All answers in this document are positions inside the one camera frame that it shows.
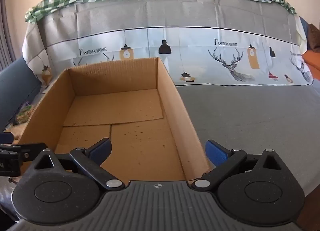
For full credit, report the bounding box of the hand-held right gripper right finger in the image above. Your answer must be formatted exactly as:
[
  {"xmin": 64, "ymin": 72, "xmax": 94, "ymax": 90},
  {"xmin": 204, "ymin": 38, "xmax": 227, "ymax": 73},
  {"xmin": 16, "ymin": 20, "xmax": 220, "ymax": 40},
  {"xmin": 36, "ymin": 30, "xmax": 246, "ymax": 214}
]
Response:
[{"xmin": 191, "ymin": 139, "xmax": 288, "ymax": 192}]

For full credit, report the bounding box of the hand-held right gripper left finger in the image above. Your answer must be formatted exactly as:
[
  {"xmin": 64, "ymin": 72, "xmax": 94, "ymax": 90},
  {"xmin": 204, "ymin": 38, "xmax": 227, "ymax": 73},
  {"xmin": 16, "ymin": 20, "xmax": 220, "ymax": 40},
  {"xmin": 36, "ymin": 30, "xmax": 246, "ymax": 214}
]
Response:
[{"xmin": 32, "ymin": 138, "xmax": 125, "ymax": 192}]

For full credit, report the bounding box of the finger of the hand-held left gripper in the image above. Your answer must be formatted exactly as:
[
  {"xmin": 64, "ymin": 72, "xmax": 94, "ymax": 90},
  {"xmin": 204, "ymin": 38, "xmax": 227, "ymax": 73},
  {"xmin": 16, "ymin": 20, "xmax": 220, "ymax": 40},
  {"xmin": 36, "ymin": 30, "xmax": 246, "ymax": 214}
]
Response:
[{"xmin": 0, "ymin": 142, "xmax": 48, "ymax": 164}]

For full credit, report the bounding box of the brown cardboard box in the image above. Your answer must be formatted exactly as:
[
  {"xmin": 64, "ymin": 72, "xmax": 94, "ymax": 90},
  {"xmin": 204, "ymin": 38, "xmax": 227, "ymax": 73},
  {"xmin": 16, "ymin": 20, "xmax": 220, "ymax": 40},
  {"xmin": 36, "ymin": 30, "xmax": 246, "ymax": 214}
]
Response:
[{"xmin": 17, "ymin": 57, "xmax": 211, "ymax": 181}]

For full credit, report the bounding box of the dark blue sofa cushion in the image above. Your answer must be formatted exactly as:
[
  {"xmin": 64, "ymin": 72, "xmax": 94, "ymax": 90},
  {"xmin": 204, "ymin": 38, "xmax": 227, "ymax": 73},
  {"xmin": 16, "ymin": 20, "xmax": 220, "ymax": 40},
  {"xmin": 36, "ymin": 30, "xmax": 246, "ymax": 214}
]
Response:
[{"xmin": 0, "ymin": 57, "xmax": 42, "ymax": 134}]

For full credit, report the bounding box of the grey curtain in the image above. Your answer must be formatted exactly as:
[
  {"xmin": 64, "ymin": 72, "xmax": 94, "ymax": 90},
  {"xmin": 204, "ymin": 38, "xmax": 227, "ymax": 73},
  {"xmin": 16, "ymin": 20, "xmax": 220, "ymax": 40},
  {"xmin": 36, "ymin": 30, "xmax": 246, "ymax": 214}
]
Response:
[{"xmin": 0, "ymin": 0, "xmax": 16, "ymax": 72}]

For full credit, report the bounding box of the orange cushion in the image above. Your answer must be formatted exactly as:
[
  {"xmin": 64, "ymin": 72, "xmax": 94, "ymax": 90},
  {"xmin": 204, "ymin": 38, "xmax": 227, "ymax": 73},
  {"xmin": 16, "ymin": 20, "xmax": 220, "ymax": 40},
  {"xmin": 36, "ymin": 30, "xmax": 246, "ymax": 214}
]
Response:
[{"xmin": 301, "ymin": 51, "xmax": 320, "ymax": 82}]

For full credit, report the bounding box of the grey printed sofa cover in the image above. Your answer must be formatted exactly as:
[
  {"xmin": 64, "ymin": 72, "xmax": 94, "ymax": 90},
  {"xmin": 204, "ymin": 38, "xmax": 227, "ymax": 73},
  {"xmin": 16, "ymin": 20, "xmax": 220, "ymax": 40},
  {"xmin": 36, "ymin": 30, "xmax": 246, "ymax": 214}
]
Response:
[{"xmin": 22, "ymin": 0, "xmax": 314, "ymax": 189}]

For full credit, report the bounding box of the brown cushion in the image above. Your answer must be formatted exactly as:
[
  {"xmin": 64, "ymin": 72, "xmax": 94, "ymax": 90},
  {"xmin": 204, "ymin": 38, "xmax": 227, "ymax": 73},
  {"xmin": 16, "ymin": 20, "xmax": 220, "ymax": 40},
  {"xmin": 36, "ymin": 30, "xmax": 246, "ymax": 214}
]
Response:
[{"xmin": 307, "ymin": 24, "xmax": 320, "ymax": 54}]

